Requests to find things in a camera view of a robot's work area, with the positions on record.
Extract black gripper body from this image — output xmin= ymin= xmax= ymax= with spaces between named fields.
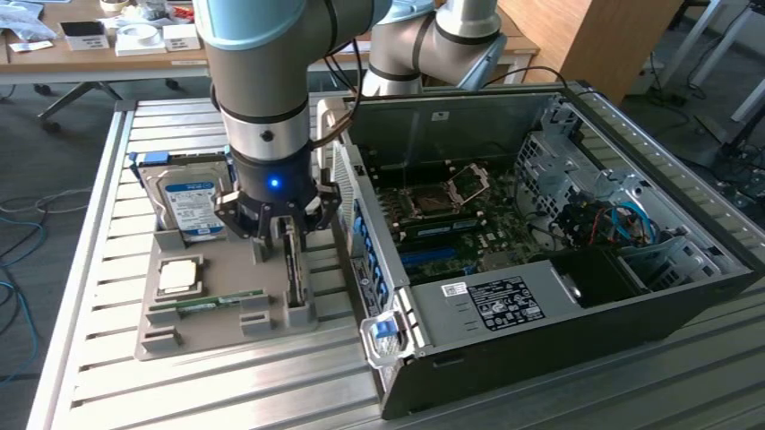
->
xmin=228 ymin=149 xmax=319 ymax=219

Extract graphics card with metal bracket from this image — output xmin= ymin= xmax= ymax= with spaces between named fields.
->
xmin=280 ymin=215 xmax=315 ymax=311

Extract hard disk in blue caddy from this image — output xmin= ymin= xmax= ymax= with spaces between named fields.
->
xmin=126 ymin=145 xmax=238 ymax=244

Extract grey parts rack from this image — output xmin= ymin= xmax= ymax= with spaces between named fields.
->
xmin=134 ymin=218 xmax=322 ymax=362

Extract silver CPU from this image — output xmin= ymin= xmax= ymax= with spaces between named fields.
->
xmin=158 ymin=261 xmax=199 ymax=295

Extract long blue expansion slot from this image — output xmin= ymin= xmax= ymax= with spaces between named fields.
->
xmin=398 ymin=248 xmax=459 ymax=266

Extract green RAM stick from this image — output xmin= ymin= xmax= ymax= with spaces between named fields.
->
xmin=148 ymin=288 xmax=268 ymax=314

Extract green motherboard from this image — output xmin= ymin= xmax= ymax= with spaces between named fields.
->
xmin=370 ymin=156 xmax=569 ymax=288

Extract grey power supply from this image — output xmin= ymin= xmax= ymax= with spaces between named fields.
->
xmin=410 ymin=262 xmax=585 ymax=347

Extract plain white box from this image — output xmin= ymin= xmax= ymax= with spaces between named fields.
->
xmin=162 ymin=22 xmax=200 ymax=52

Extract flat white box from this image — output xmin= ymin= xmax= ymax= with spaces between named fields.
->
xmin=114 ymin=35 xmax=168 ymax=58

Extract silver drive cage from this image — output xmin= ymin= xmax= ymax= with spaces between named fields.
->
xmin=514 ymin=129 xmax=645 ymax=216

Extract large white tape roll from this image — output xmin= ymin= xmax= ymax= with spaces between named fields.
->
xmin=116 ymin=24 xmax=159 ymax=47

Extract crumpled plastic packaging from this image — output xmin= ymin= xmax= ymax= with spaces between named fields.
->
xmin=124 ymin=0 xmax=175 ymax=23

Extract white box with black top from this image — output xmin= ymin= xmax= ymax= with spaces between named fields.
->
xmin=59 ymin=21 xmax=109 ymax=52

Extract black open PC case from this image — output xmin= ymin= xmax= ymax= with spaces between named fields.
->
xmin=315 ymin=79 xmax=765 ymax=420

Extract grey plastic bag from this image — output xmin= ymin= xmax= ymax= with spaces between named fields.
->
xmin=0 ymin=0 xmax=59 ymax=42

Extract silver disk bay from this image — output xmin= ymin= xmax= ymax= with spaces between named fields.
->
xmin=618 ymin=235 xmax=725 ymax=292

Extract black camera cable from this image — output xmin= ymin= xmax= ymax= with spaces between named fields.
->
xmin=307 ymin=38 xmax=370 ymax=149

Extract grey floor cable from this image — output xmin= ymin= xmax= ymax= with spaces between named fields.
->
xmin=0 ymin=186 xmax=92 ymax=215

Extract blue floor cable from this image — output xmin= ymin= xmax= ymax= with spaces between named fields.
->
xmin=0 ymin=214 xmax=47 ymax=386

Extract black power cable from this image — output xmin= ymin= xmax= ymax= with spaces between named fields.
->
xmin=477 ymin=65 xmax=599 ymax=98

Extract blue wire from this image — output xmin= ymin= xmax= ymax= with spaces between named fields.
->
xmin=599 ymin=202 xmax=660 ymax=246

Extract white desk frame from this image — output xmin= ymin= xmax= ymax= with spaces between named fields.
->
xmin=654 ymin=0 xmax=765 ymax=90

